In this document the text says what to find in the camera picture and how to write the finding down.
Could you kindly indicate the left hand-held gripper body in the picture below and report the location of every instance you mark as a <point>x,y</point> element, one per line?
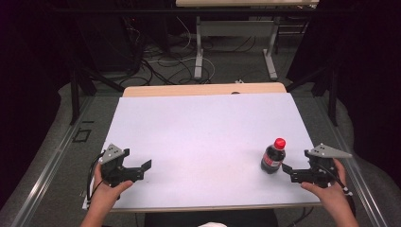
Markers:
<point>114,170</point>

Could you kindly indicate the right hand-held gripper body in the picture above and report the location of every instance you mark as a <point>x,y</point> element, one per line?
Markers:
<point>320,168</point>

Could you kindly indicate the dark cola bottle red label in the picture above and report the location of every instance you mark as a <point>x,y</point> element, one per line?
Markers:
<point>273,160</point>

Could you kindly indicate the red bottle cap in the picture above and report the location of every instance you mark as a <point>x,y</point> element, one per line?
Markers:
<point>279,143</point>

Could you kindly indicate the person's left hand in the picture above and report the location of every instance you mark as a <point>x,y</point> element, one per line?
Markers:
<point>105,192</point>

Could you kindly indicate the person's right hand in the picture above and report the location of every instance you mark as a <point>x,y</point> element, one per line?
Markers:
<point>327,192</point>

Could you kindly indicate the black tape strip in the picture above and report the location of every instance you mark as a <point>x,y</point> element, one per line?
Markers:
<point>88,122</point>

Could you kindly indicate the person's black clothing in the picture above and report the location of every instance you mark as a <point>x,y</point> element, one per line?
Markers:
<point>189,219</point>

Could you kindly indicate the white table mat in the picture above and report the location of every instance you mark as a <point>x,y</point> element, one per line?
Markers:
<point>205,132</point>

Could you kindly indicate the black metal stand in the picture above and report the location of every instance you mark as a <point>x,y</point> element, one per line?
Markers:
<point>75,91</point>
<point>331,91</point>

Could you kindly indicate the wooden table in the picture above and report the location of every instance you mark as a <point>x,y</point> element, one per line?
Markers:
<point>189,90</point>

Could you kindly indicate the white cloth patch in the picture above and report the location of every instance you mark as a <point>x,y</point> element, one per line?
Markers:
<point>212,224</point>

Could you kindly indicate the black curtain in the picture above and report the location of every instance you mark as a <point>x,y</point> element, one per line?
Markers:
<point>28,78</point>
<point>372,78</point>

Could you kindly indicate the dark equipment cabinet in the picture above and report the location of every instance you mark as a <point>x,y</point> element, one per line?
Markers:
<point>107,41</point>

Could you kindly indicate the black horizontal bar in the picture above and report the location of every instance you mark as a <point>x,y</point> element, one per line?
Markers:
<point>126,11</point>

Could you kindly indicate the metal floor rail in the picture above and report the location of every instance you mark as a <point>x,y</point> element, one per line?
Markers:
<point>362,189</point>
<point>47,170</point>

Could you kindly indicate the white metal-frame desk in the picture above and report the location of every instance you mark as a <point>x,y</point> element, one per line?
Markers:
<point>236,28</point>

